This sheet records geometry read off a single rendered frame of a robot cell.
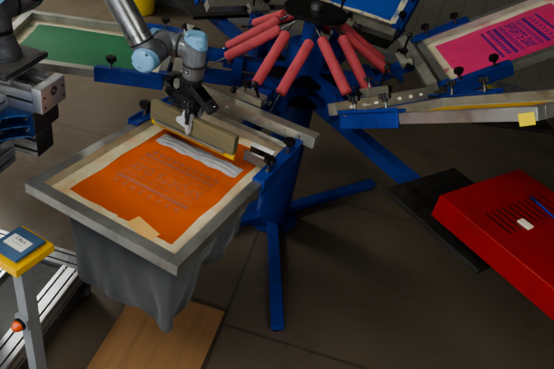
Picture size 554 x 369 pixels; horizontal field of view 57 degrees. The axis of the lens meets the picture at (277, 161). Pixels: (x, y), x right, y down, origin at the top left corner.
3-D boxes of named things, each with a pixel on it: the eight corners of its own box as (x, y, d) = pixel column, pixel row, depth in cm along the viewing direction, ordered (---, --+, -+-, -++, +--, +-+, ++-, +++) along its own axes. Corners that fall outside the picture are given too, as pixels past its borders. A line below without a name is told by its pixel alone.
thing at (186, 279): (172, 331, 177) (180, 245, 154) (163, 326, 179) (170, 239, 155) (240, 254, 213) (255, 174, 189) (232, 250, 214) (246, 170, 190)
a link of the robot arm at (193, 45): (187, 25, 165) (212, 32, 164) (185, 57, 171) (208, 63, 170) (178, 34, 158) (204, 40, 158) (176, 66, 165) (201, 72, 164)
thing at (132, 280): (168, 337, 176) (176, 249, 152) (70, 277, 189) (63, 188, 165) (174, 331, 179) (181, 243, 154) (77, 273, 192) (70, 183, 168)
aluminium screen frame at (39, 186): (176, 276, 143) (177, 267, 141) (25, 192, 160) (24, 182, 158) (296, 155, 204) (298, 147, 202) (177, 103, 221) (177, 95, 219)
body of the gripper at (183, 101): (185, 99, 181) (187, 68, 174) (204, 108, 179) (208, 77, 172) (171, 106, 175) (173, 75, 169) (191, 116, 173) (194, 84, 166)
